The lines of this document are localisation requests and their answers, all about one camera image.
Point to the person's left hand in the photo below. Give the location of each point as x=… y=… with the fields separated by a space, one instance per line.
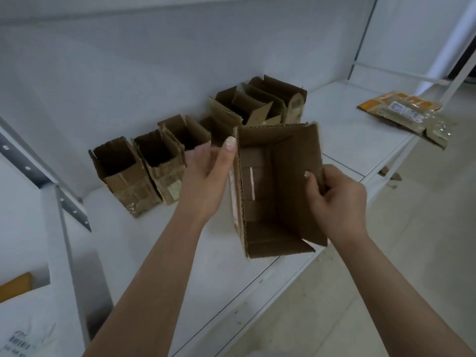
x=202 y=182

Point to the person's right hand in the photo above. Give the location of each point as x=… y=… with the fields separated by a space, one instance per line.
x=340 y=208

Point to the person's right thumb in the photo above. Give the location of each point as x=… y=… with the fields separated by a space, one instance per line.
x=314 y=182

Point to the person's left thumb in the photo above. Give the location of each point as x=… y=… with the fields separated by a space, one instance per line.
x=225 y=159

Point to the large brown cardboard carton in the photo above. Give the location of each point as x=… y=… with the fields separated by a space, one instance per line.
x=275 y=189

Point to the person's left forearm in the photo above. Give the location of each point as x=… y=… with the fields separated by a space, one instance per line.
x=156 y=289

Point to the person's right forearm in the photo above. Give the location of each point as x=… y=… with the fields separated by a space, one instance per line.
x=394 y=297

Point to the white metal shelf rack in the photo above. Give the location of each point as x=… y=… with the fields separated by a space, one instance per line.
x=357 y=141

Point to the small brown cardboard scrap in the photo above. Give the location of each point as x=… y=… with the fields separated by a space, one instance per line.
x=390 y=175

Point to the row of open cardboard boxes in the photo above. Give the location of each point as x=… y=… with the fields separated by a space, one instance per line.
x=148 y=170

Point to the flattened orange cardboard packaging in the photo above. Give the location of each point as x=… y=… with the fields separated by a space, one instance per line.
x=399 y=107

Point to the flattened brown cardboard piece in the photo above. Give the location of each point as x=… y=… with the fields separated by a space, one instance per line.
x=440 y=130

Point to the yellow-brown cardboard edge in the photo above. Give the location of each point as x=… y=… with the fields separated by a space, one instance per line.
x=15 y=288

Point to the white printed paper sheet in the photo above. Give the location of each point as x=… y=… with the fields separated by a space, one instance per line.
x=26 y=336

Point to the grey perforated metal bracket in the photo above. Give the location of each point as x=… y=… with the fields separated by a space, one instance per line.
x=41 y=170

